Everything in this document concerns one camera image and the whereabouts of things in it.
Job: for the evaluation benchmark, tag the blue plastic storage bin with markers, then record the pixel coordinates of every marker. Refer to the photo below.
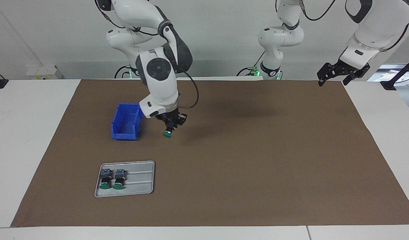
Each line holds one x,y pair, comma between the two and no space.
124,134

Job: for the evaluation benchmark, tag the black camera stand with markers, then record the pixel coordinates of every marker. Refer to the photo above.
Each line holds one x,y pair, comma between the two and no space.
399,77

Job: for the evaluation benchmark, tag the white plastic packaging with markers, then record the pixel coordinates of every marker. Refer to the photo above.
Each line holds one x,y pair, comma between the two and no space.
386,75

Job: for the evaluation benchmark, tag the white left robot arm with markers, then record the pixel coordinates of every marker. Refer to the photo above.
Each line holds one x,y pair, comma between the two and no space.
277,36

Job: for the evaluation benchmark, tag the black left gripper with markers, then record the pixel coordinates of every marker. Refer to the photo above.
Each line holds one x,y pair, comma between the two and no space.
347,68

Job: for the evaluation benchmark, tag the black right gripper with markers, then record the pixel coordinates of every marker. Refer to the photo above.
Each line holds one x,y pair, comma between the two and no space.
171,116

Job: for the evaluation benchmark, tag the brown paper table mat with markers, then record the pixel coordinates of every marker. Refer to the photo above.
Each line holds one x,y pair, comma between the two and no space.
257,166

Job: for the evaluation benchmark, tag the silver metal tray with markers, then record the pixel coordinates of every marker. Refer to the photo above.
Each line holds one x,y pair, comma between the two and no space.
141,186

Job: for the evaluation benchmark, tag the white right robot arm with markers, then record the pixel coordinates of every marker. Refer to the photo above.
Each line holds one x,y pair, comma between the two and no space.
157,83

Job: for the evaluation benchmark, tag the white power strip box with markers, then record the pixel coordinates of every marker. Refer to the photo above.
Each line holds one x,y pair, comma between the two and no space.
44,72

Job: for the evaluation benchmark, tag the green push button switch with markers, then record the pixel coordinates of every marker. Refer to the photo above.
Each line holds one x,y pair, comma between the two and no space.
105,181
167,134
119,181

